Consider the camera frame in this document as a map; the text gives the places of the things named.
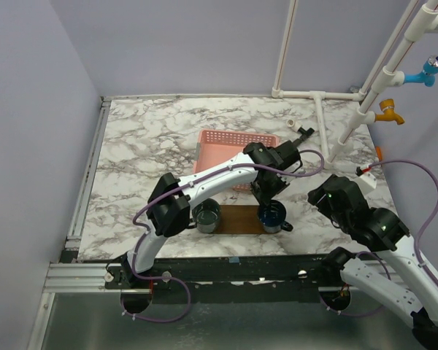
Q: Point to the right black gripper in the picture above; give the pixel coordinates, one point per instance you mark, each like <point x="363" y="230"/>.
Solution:
<point x="316" y="193"/>

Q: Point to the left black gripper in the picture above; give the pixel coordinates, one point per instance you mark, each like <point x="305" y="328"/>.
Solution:
<point x="264" y="198"/>

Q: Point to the dark blue mug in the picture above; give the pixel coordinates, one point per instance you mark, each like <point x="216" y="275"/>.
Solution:
<point x="273" y="217"/>

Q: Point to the brown wooden oval tray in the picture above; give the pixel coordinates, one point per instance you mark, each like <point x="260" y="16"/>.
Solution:
<point x="239" y="220"/>

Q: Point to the dark green mug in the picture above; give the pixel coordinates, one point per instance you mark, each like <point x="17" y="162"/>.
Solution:
<point x="206" y="216"/>

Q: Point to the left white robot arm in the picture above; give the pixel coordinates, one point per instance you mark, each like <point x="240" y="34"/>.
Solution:
<point x="268" y="171"/>

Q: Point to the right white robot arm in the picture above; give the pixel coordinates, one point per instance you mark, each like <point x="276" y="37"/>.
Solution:
<point x="383" y="233"/>

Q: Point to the orange object at edge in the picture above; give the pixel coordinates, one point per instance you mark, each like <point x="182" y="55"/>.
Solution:
<point x="379" y="153"/>

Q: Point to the white pipe end cap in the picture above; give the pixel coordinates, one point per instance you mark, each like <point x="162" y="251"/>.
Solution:
<point x="293" y="125"/>

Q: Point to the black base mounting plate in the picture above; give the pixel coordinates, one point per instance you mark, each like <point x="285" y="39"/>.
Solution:
<point x="261" y="279"/>

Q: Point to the yellow tap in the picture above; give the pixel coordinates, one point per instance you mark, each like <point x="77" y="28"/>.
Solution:
<point x="388" y="114"/>

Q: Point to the blue tap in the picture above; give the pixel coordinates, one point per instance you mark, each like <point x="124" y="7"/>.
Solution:
<point x="427" y="74"/>

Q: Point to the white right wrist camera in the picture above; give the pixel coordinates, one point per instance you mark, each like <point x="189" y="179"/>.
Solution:
<point x="365" y="180"/>

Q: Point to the black valve handle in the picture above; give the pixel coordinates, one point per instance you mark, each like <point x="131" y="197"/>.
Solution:
<point x="304" y="135"/>

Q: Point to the aluminium rail frame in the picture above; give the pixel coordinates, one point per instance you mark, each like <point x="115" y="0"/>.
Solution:
<point x="76" y="276"/>

